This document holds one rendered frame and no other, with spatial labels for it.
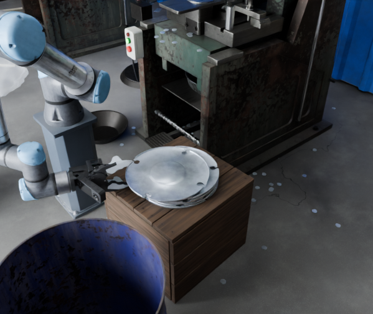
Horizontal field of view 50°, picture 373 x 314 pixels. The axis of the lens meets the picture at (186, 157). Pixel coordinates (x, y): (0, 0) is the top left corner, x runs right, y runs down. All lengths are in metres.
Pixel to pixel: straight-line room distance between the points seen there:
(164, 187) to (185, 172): 0.10
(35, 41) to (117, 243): 0.59
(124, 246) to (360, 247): 1.01
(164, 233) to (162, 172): 0.24
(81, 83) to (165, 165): 0.40
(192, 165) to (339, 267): 0.71
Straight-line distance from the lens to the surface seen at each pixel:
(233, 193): 1.39
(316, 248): 1.75
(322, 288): 1.64
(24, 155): 1.28
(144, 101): 2.09
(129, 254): 1.20
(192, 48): 1.73
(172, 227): 1.28
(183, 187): 1.34
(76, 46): 3.31
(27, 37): 1.12
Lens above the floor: 1.30
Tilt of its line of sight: 38 degrees down
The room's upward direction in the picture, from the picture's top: straight up
